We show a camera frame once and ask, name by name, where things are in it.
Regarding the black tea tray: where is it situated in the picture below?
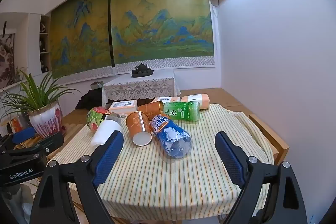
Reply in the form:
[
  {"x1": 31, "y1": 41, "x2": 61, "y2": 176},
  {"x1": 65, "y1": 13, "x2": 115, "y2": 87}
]
[{"x1": 131, "y1": 68, "x2": 154, "y2": 79}]

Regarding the black bag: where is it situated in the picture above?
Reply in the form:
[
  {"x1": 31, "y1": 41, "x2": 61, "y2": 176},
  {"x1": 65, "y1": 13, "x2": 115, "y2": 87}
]
[{"x1": 76, "y1": 88, "x2": 105, "y2": 111}]

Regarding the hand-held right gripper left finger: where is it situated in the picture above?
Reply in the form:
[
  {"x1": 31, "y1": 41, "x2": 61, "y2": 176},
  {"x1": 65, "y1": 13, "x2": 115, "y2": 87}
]
[{"x1": 30, "y1": 130, "x2": 124, "y2": 224}]

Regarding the white orange packet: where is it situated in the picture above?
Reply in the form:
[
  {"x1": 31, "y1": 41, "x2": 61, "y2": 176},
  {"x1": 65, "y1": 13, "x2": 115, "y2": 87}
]
[{"x1": 155, "y1": 96, "x2": 181, "y2": 104}]

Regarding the wall shelf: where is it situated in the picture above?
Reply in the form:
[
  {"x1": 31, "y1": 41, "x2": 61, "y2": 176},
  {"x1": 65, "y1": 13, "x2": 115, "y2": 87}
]
[{"x1": 39, "y1": 15, "x2": 52, "y2": 74}]

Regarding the blue label plastic bottle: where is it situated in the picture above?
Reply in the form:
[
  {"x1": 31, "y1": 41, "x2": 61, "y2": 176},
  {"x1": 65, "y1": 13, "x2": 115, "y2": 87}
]
[{"x1": 150, "y1": 114, "x2": 193, "y2": 159}]

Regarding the red green snack can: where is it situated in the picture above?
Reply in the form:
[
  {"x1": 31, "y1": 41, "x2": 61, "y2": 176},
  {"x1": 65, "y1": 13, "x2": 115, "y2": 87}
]
[{"x1": 86, "y1": 106, "x2": 122, "y2": 132}]

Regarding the white cup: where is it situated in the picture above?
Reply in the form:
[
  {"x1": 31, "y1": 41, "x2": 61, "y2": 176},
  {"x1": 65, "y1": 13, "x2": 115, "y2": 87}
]
[{"x1": 90, "y1": 119, "x2": 124, "y2": 154}]

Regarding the orange paper cup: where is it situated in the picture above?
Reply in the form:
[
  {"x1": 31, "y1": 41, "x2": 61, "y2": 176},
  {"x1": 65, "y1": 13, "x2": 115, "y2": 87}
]
[
  {"x1": 138, "y1": 101, "x2": 165, "y2": 121},
  {"x1": 125, "y1": 111, "x2": 153, "y2": 147}
]

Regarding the potted green plant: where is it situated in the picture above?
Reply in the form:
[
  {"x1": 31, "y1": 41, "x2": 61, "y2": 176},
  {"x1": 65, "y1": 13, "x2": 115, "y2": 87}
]
[{"x1": 0, "y1": 70, "x2": 80, "y2": 139}]

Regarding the pink tissue pack left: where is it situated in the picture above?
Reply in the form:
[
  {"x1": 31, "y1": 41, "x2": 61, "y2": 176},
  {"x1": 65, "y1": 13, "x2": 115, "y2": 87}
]
[{"x1": 108, "y1": 100, "x2": 138, "y2": 117}]

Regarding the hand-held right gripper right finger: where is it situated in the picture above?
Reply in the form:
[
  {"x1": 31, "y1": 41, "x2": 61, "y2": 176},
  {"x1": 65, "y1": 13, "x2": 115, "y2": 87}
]
[{"x1": 214, "y1": 131, "x2": 308, "y2": 224}]

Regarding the striped yellow cloth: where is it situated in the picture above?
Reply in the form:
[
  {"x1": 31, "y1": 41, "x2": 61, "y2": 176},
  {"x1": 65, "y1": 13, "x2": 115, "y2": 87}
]
[{"x1": 49, "y1": 103, "x2": 275, "y2": 221}]

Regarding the ink painting wall scroll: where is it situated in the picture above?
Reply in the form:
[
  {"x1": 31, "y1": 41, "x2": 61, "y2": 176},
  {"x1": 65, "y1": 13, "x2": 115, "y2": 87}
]
[{"x1": 0, "y1": 32, "x2": 17, "y2": 89}]

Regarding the landscape painted roller blind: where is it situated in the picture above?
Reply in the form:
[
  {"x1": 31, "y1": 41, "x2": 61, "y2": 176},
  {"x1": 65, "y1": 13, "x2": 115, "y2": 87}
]
[
  {"x1": 49, "y1": 0, "x2": 114, "y2": 81},
  {"x1": 109, "y1": 0, "x2": 216, "y2": 75}
]

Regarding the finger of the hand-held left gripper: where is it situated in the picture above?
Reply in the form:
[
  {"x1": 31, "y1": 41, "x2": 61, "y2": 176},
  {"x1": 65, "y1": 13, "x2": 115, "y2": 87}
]
[
  {"x1": 0, "y1": 133, "x2": 65, "y2": 161},
  {"x1": 0, "y1": 127, "x2": 36, "y2": 147}
]

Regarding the orange wrapped package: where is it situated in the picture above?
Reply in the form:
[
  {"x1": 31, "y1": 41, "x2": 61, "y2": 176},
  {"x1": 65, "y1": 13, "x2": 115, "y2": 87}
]
[{"x1": 181, "y1": 94, "x2": 211, "y2": 110}]

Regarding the red orange packet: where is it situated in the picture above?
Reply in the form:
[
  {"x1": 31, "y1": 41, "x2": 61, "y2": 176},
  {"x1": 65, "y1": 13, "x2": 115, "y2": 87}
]
[{"x1": 9, "y1": 117, "x2": 24, "y2": 133}]

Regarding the green tea bottle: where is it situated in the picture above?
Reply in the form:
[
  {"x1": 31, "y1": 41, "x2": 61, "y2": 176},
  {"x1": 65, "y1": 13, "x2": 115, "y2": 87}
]
[{"x1": 163, "y1": 101, "x2": 201, "y2": 122}]

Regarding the lace covered side table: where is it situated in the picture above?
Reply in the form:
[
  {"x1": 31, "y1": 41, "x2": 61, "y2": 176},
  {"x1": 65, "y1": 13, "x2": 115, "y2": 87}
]
[{"x1": 101, "y1": 69, "x2": 182, "y2": 103}]

